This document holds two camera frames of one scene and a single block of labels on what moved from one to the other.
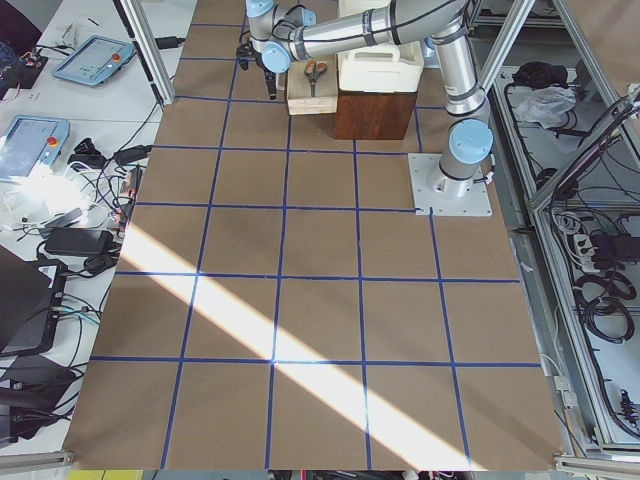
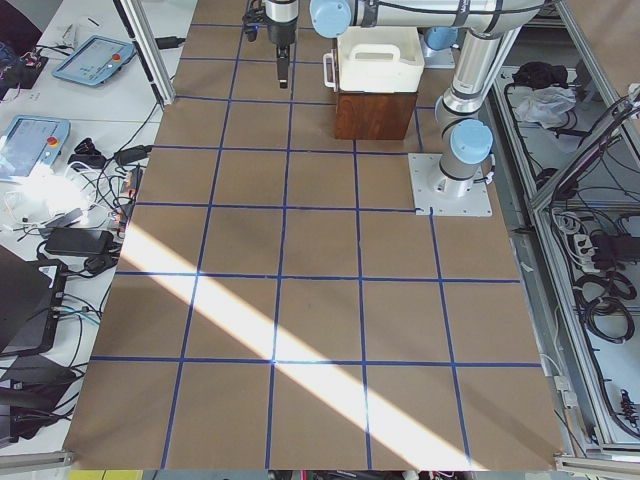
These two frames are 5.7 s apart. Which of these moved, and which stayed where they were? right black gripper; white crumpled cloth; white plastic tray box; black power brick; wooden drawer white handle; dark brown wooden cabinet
Moved: right black gripper; wooden drawer white handle
Stayed: black power brick; white plastic tray box; white crumpled cloth; dark brown wooden cabinet
